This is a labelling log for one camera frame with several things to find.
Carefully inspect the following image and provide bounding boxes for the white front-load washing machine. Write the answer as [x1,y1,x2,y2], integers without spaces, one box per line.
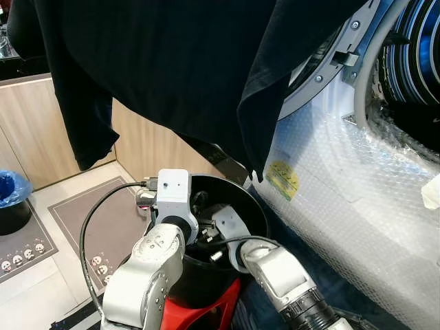
[278,0,440,155]

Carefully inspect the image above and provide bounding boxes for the black plastic bucket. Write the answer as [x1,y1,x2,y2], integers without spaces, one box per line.
[137,174,270,311]

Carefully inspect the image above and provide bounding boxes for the red plastic stool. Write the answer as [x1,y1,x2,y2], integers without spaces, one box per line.
[158,278,243,330]

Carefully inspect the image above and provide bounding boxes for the yellow label sticker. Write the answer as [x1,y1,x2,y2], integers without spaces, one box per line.
[267,160,300,201]

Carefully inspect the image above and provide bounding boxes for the plain grey floor mat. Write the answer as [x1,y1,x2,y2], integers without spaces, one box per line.
[48,177,150,289]

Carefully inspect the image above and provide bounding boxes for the clear bubble wrap sheet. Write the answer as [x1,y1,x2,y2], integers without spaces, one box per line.
[251,103,440,330]

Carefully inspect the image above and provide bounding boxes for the large black shirt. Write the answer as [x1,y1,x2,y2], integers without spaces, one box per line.
[7,0,372,184]

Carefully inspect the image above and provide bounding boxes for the white tape patch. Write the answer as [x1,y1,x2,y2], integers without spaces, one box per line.
[421,175,440,210]

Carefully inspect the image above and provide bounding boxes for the grey round washer door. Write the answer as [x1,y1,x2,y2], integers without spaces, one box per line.
[278,0,408,122]

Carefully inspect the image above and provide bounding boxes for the small black waste bin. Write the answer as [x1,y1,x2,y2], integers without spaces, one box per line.
[0,196,33,237]

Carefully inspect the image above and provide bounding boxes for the light wooden cabinet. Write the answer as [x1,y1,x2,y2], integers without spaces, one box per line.
[0,74,231,190]

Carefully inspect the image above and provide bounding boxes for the crumpled black garment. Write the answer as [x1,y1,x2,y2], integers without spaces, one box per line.
[402,102,440,151]

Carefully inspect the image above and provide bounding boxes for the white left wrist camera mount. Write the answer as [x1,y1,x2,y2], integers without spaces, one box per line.
[154,168,201,241]

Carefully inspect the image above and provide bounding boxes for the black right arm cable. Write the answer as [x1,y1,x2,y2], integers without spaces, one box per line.
[205,234,280,254]

